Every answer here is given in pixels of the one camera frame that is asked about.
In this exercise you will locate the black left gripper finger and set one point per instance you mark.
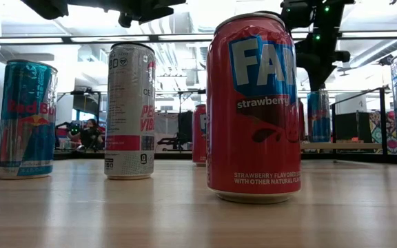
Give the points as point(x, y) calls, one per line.
point(164, 2)
point(150, 14)

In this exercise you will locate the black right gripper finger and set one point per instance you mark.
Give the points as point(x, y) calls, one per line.
point(317, 79)

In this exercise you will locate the red Fanta strawberry can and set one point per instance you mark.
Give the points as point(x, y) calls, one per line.
point(199, 137)
point(253, 137)

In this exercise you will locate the white Celsius can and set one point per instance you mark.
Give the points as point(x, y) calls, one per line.
point(129, 113)

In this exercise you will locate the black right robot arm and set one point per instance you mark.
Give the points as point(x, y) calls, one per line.
point(327, 20)

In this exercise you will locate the black partition panel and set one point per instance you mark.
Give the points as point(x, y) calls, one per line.
point(345, 125)

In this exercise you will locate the colourful poster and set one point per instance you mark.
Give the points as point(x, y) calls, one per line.
point(376, 131)

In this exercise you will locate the black monitor on stand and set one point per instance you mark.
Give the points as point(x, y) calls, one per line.
point(85, 103)

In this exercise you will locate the person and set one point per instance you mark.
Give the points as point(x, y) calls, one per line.
point(90, 136)

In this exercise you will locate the overhead frame beam with lights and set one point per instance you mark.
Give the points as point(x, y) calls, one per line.
point(153, 38)

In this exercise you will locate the black aluminium table frame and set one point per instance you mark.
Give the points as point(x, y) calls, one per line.
point(357, 157)

